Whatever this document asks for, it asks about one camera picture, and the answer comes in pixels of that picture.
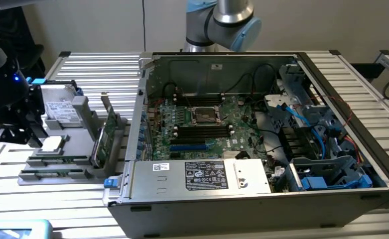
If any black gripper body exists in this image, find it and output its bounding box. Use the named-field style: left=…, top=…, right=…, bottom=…
left=0, top=57, right=32, bottom=125

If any green RAM stick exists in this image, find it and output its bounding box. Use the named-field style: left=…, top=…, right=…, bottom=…
left=20, top=169, right=84, bottom=175
left=28, top=155, right=88, bottom=161

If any silver hard disk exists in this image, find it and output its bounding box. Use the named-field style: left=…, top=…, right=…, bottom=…
left=40, top=83, right=84, bottom=128

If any silver CPU chip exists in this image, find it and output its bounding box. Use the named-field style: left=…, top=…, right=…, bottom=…
left=39, top=135, right=65, bottom=153

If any grey parts rack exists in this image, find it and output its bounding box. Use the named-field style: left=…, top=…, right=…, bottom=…
left=16, top=95, right=130, bottom=186

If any green graphics card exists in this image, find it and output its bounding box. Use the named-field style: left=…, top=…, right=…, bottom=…
left=92, top=91, right=123, bottom=168

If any black fabric object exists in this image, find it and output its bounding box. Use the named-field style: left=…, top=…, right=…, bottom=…
left=0, top=4, right=45, bottom=78

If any teal plastic object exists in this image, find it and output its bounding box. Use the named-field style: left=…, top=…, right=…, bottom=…
left=0, top=219, right=53, bottom=239

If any black expansion slot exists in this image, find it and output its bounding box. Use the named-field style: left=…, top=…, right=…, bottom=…
left=170, top=138, right=207, bottom=145

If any blue expansion slot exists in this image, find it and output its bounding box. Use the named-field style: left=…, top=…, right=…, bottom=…
left=170, top=144, right=208, bottom=152

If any silver power supply unit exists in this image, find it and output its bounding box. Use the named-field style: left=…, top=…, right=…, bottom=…
left=127, top=158, right=275, bottom=200

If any CPU socket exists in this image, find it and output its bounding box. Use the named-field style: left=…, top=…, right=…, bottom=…
left=184, top=106, right=223, bottom=125

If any black power supply label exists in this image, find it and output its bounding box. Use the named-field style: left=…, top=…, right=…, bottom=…
left=184, top=161, right=228, bottom=191

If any green motherboard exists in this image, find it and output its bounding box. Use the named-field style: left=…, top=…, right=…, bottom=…
left=146, top=96, right=269, bottom=161

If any open grey PC case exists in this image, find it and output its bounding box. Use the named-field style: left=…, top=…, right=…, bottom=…
left=102, top=51, right=389, bottom=239

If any metal disk bay cage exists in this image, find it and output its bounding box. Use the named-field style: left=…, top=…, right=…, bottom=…
left=263, top=63, right=318, bottom=128

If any grey plastic disk bay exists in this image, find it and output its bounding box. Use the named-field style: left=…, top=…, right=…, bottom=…
left=287, top=155, right=371, bottom=192

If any black internal power wire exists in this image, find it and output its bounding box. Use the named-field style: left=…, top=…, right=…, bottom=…
left=228, top=63, right=277, bottom=97
left=162, top=82, right=179, bottom=101

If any black wall cable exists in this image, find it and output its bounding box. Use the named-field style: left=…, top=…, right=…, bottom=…
left=142, top=0, right=147, bottom=52

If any blue SATA wire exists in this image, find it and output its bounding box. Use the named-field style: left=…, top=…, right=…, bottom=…
left=309, top=124, right=345, bottom=160
left=281, top=104, right=310, bottom=123

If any thin red wire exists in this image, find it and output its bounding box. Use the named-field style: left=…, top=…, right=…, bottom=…
left=315, top=95, right=354, bottom=128

